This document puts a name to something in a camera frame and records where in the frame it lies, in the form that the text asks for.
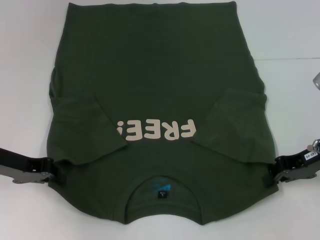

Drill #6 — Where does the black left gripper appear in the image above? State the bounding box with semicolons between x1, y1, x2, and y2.
0;146;68;187

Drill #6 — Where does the dark green FREE t-shirt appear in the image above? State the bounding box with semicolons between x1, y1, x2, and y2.
47;1;280;225

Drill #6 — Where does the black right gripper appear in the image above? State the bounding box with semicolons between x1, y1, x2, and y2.
262;146;320;187

